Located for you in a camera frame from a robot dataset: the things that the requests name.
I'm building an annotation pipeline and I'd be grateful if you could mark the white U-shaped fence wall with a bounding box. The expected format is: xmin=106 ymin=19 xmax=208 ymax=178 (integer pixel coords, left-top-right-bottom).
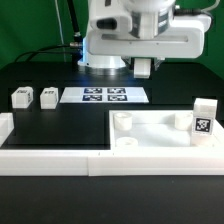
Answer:
xmin=0 ymin=113 xmax=224 ymax=176

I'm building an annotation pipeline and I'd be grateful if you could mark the white marker sheet with tags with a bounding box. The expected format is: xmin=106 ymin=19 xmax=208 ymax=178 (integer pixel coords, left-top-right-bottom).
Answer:
xmin=60 ymin=87 xmax=149 ymax=103

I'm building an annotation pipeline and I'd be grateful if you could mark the grey camera cable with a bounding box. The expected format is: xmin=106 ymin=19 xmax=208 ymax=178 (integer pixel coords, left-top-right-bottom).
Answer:
xmin=173 ymin=0 xmax=222 ymax=18

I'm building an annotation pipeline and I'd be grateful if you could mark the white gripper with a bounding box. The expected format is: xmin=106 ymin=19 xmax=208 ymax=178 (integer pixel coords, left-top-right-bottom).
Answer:
xmin=86 ymin=14 xmax=212 ymax=58

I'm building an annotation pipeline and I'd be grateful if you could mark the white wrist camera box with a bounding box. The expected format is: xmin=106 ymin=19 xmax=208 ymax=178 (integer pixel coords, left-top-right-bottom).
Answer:
xmin=89 ymin=8 xmax=132 ymax=35

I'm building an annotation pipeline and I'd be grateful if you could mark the thin white cable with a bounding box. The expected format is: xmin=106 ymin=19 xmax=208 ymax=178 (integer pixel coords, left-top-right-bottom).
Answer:
xmin=54 ymin=0 xmax=68 ymax=63

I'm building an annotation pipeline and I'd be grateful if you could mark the white square table top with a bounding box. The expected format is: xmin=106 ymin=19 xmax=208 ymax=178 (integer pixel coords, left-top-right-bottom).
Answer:
xmin=109 ymin=110 xmax=224 ymax=150

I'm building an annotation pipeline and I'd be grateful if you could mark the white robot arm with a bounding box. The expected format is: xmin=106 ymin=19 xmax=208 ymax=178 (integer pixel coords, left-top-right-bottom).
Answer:
xmin=79 ymin=0 xmax=212 ymax=69

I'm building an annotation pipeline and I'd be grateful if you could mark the black cable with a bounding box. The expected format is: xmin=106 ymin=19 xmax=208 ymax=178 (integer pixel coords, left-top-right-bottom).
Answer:
xmin=13 ymin=0 xmax=84 ymax=64

